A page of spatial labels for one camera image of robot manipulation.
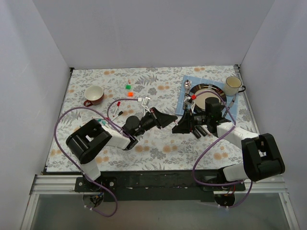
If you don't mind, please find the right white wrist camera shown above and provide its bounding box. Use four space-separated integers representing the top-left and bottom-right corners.
183 94 197 113

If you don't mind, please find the aluminium frame rail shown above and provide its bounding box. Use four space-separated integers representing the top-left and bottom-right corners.
21 174 300 230

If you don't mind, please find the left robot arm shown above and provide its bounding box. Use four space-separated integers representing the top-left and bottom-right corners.
66 107 177 192

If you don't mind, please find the black orange highlighter body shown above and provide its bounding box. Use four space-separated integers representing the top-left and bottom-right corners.
193 129 201 139

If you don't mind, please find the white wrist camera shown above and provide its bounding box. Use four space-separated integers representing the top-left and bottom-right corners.
137 96 151 106
183 94 197 113

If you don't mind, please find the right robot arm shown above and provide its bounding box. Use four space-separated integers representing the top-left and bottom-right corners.
172 97 285 191

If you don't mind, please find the patterned handle knife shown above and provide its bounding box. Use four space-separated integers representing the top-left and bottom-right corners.
223 94 236 118

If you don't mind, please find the cream enamel mug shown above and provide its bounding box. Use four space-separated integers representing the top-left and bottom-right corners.
223 76 246 96

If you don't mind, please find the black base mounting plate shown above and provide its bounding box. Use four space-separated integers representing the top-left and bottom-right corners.
74 170 247 202

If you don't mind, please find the dark rimmed cream plate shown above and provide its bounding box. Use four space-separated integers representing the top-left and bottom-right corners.
189 83 227 113

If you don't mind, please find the black cap marker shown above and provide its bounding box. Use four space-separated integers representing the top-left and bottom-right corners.
112 111 123 121

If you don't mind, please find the red white mug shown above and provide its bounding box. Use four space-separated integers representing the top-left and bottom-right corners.
83 85 104 107

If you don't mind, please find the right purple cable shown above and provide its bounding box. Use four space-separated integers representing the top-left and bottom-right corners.
191 90 253 208

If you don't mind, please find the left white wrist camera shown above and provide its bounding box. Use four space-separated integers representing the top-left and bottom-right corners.
137 96 151 106

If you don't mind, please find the blue checked placemat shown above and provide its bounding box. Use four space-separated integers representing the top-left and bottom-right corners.
175 75 239 119

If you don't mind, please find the floral tablecloth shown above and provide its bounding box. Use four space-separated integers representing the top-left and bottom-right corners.
46 66 238 173

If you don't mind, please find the metal spoon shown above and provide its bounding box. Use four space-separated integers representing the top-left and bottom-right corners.
184 80 191 102

